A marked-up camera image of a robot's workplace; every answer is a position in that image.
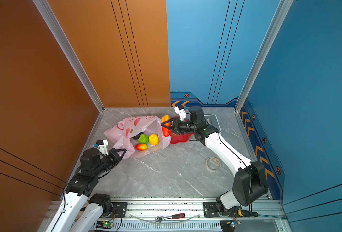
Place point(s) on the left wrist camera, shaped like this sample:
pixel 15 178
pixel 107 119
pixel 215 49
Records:
pixel 101 145

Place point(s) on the yellow lemon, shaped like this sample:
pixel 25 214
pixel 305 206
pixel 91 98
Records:
pixel 153 140

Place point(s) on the white tape roll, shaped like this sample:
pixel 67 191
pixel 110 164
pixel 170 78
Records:
pixel 213 164

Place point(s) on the green bumpy fruit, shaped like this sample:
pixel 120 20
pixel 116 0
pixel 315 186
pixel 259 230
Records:
pixel 143 139

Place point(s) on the red yellow mango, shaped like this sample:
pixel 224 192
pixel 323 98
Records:
pixel 141 147

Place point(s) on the green circuit board left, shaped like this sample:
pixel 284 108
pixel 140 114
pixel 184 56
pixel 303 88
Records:
pixel 104 225

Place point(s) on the aluminium corner post right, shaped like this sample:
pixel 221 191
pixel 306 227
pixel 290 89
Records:
pixel 270 36

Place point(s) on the circuit board right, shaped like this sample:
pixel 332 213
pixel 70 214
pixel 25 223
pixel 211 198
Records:
pixel 229 225

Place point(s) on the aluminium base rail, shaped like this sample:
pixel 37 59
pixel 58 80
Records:
pixel 201 215

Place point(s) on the red handled ratchet wrench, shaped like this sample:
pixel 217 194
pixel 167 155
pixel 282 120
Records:
pixel 160 219

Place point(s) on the pink plastic bag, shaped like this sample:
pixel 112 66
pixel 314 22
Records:
pixel 123 134

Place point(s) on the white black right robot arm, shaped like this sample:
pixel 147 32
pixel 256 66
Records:
pixel 250 182

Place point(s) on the yellow black screwdriver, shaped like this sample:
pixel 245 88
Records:
pixel 247 213

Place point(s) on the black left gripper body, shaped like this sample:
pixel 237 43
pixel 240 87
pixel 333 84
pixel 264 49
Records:
pixel 116 159

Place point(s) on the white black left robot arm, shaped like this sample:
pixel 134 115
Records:
pixel 79 211

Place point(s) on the aluminium corner post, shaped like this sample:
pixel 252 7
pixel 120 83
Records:
pixel 53 24
pixel 270 36

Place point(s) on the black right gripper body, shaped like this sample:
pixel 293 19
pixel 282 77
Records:
pixel 183 127

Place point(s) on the red flower-shaped bowl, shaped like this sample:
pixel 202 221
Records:
pixel 179 138

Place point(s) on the white grey tissue box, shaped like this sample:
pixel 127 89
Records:
pixel 212 119

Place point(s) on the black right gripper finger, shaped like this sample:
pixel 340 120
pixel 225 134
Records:
pixel 166 128
pixel 166 121

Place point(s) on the aluminium corner post left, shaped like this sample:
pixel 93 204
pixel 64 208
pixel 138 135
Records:
pixel 53 24

